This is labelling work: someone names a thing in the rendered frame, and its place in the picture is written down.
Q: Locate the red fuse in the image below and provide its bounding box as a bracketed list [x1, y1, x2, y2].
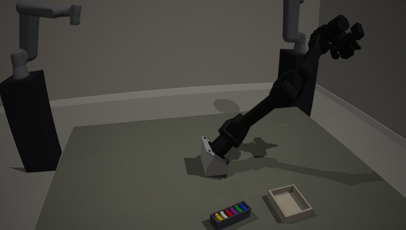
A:
[225, 209, 233, 217]

